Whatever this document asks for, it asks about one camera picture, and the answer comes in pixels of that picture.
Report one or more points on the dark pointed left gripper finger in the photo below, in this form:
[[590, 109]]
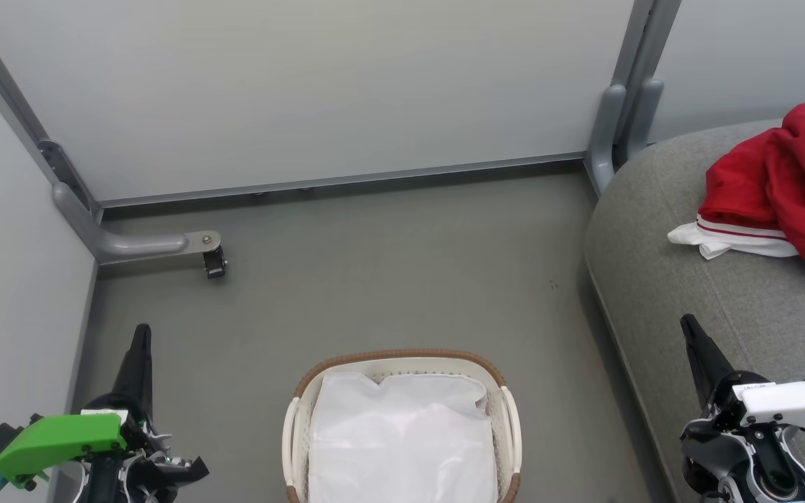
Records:
[[137, 370]]

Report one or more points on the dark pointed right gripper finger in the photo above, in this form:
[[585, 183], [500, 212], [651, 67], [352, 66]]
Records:
[[706, 363]]

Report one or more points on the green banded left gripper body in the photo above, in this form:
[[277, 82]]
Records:
[[60, 440]]

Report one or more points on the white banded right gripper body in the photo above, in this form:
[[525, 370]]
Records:
[[787, 405]]

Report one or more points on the red shirt with white trim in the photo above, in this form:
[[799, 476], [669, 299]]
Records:
[[794, 181]]

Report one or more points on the white laundry basket brown rim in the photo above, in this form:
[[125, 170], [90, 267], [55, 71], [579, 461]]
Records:
[[507, 419]]

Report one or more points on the white cloth basket liner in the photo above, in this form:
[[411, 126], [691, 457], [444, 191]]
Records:
[[402, 440]]

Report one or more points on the grey fabric sofa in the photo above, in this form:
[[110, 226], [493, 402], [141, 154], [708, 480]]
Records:
[[689, 279]]

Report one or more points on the black caster wheel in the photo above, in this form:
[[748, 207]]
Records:
[[215, 264]]

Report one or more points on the grey partition foot bracket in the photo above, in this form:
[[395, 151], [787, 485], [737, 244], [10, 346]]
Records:
[[137, 244]]

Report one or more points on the grey partition base rail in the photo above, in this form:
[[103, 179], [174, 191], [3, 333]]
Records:
[[339, 180]]

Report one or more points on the grey partition post with feet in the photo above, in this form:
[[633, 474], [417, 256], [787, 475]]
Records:
[[626, 91]]

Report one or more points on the grey slanted partition post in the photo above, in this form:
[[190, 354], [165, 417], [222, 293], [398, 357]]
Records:
[[11, 98]]

